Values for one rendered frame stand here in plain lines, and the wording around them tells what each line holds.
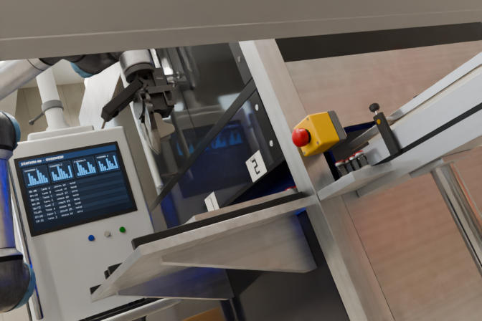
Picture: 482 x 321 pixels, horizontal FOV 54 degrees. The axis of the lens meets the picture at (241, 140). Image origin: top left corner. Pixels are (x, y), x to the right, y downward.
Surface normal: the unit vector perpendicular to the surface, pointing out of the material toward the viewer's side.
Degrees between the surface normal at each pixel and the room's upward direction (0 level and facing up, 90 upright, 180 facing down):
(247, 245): 90
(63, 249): 90
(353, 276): 90
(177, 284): 90
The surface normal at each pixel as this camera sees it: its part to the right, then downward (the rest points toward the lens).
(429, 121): -0.86, 0.17
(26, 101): 0.43, -0.41
